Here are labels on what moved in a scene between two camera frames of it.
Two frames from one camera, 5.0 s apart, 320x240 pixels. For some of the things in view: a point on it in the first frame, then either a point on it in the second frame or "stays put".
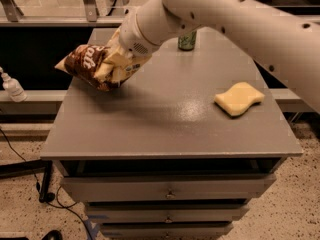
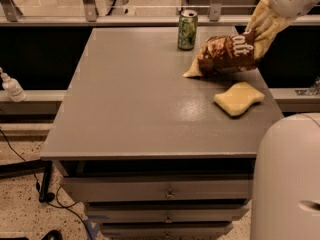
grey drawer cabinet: [179, 150] stays put
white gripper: [132, 36] -> [287, 0]
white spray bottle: [16, 92] stays put
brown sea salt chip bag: [102, 67] -> [224, 54]
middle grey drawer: [171, 215] stays put
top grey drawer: [153, 188] stays put
